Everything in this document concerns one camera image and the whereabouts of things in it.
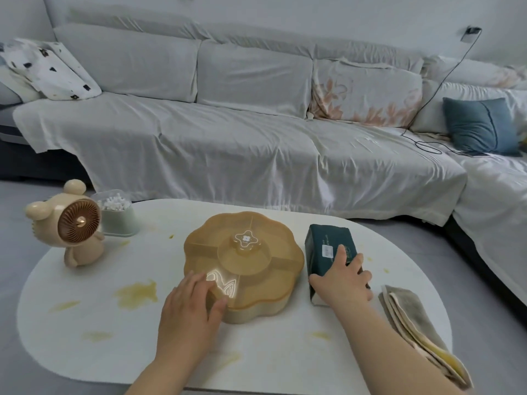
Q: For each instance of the person's right hand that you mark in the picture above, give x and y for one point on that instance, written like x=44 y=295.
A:
x=341 y=285

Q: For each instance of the person's left hand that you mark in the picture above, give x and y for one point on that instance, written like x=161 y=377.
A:
x=187 y=320

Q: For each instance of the person's left thumb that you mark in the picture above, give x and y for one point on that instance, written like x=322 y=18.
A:
x=217 y=310

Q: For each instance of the person's right thumb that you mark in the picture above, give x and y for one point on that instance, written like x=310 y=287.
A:
x=319 y=280

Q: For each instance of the dark green tissue pack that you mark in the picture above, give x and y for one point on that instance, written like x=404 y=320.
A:
x=323 y=242

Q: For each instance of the amber flower-shaped snack box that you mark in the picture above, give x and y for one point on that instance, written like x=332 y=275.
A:
x=251 y=263

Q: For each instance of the person's right forearm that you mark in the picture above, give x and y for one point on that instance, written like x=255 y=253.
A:
x=387 y=353

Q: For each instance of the person's left forearm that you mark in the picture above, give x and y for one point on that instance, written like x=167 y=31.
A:
x=168 y=376

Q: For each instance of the folded olive cloth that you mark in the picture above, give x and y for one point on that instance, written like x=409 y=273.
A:
x=416 y=324

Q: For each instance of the pale green cotton swab box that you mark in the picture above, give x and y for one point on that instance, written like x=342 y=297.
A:
x=119 y=224

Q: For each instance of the bunch of white cotton swabs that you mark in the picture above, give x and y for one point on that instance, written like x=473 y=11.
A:
x=114 y=202

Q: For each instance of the light grey sofa cover sheet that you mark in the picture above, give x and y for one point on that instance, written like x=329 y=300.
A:
x=230 y=160

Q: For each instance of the beige bear-shaped desk fan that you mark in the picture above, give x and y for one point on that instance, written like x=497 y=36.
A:
x=78 y=226

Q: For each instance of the pink floral back cushion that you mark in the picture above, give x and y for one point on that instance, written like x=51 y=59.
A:
x=366 y=94

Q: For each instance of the white bed sheet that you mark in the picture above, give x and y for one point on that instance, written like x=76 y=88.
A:
x=498 y=201

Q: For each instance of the dark phone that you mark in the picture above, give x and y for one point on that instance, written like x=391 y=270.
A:
x=477 y=153

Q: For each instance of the plain white pillow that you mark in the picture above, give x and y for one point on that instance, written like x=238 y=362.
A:
x=432 y=106

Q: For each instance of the teal throw pillow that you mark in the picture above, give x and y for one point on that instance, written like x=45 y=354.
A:
x=479 y=125

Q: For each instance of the white pillow with faint flowers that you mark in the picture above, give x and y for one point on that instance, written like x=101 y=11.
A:
x=469 y=71

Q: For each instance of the grey corner sofa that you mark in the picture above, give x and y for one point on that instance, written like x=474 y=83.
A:
x=255 y=28

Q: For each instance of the wide grey back cushion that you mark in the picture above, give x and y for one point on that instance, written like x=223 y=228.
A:
x=123 y=61

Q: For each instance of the white pillow with dark spots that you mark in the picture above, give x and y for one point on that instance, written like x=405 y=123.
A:
x=53 y=69

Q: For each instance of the wall socket with black plug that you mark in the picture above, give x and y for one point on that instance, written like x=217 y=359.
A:
x=470 y=34

